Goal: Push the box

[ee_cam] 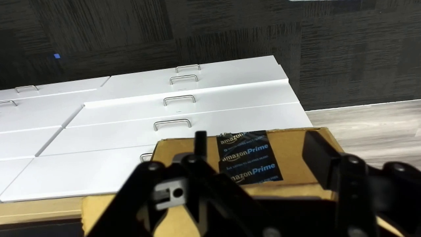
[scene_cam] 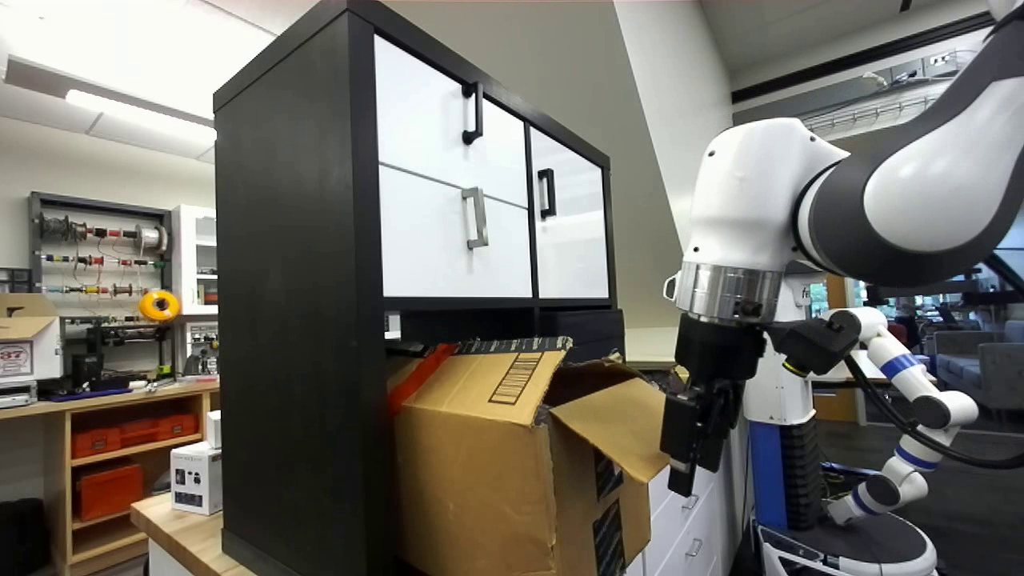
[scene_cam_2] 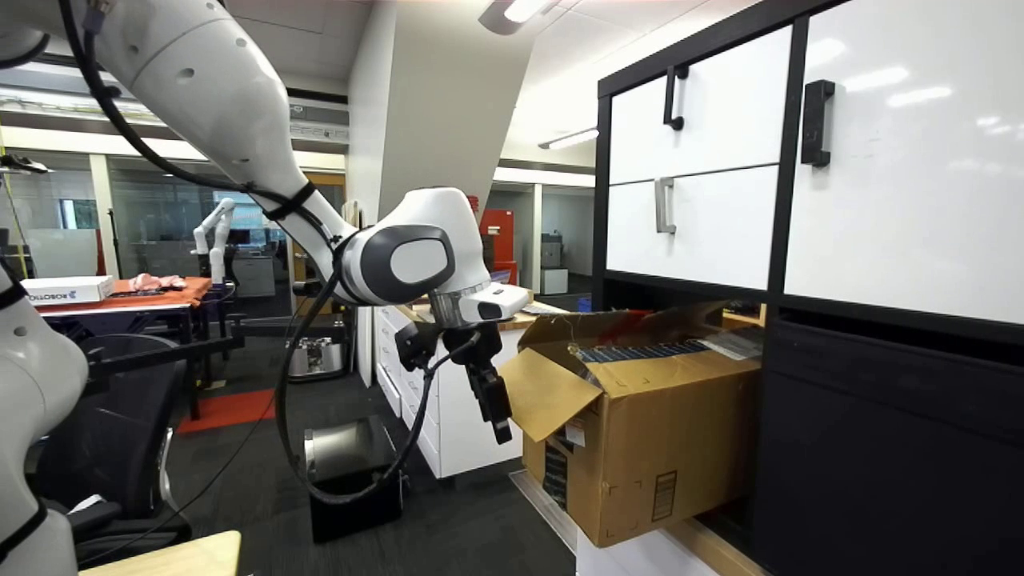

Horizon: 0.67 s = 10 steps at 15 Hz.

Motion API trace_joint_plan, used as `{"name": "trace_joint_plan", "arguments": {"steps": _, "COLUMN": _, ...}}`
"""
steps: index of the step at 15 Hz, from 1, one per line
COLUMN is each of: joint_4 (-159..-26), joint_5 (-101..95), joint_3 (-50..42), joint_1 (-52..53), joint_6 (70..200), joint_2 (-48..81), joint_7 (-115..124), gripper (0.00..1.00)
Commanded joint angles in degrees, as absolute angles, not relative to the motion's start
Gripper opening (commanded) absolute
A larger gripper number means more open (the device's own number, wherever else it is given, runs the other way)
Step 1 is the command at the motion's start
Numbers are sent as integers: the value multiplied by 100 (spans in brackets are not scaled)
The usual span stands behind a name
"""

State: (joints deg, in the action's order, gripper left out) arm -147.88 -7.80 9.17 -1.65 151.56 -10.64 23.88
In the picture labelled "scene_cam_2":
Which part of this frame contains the grey cabinet handle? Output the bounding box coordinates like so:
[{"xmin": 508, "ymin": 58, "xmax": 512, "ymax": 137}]
[{"xmin": 652, "ymin": 176, "xmax": 683, "ymax": 241}]

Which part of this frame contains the small black cabinet handle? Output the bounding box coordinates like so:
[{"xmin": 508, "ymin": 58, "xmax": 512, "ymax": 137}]
[{"xmin": 658, "ymin": 65, "xmax": 690, "ymax": 134}]

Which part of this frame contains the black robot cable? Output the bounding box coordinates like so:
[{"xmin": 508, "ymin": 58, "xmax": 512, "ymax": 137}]
[{"xmin": 56, "ymin": 0, "xmax": 491, "ymax": 507}]

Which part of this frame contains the large black cabinet handle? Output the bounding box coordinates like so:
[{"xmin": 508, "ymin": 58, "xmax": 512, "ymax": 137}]
[{"xmin": 799, "ymin": 76, "xmax": 837, "ymax": 170}]

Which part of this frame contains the white bucket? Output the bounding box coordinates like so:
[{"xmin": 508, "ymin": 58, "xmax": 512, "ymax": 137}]
[{"xmin": 284, "ymin": 331, "xmax": 350, "ymax": 382}]

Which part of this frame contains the black box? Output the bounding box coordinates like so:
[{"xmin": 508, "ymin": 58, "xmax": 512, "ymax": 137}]
[{"xmin": 302, "ymin": 414, "xmax": 409, "ymax": 547}]

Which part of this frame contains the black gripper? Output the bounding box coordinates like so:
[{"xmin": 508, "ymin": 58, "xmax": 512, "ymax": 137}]
[{"xmin": 445, "ymin": 322, "xmax": 519, "ymax": 446}]

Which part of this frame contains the brown cardboard box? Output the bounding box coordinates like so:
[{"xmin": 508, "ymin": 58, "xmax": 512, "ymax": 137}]
[{"xmin": 496, "ymin": 300, "xmax": 767, "ymax": 551}]

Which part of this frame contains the black cabinet with white panels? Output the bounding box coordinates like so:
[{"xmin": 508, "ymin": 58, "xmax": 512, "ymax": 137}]
[{"xmin": 593, "ymin": 0, "xmax": 1024, "ymax": 576}]

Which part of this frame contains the table with red top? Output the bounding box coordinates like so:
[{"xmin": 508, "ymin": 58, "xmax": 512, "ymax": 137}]
[{"xmin": 28, "ymin": 272, "xmax": 241, "ymax": 422}]

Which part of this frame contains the red cabinet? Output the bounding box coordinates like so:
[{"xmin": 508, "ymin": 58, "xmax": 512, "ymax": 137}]
[{"xmin": 478, "ymin": 205, "xmax": 523, "ymax": 289}]

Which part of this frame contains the red floor mat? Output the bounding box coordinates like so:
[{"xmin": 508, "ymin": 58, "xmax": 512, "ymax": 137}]
[{"xmin": 176, "ymin": 382, "xmax": 282, "ymax": 437}]

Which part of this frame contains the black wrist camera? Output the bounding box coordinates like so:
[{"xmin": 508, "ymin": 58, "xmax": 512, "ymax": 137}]
[{"xmin": 394, "ymin": 318, "xmax": 445, "ymax": 374}]

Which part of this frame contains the black office chair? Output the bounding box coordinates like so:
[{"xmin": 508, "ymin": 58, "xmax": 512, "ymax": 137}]
[{"xmin": 37, "ymin": 329, "xmax": 200, "ymax": 570}]

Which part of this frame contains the light wooden table corner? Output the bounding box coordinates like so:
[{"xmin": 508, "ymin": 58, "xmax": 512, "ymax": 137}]
[{"xmin": 76, "ymin": 526, "xmax": 245, "ymax": 576}]

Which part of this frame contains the long ceiling light strip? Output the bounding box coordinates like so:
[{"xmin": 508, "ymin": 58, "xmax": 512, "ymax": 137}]
[{"xmin": 535, "ymin": 123, "xmax": 603, "ymax": 154}]

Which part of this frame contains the flat white box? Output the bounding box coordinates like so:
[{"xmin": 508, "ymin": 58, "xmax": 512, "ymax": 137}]
[{"xmin": 17, "ymin": 272, "xmax": 117, "ymax": 310}]

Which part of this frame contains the white cabinet with wooden top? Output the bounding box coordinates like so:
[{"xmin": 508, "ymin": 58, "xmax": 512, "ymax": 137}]
[{"xmin": 355, "ymin": 300, "xmax": 541, "ymax": 484}]

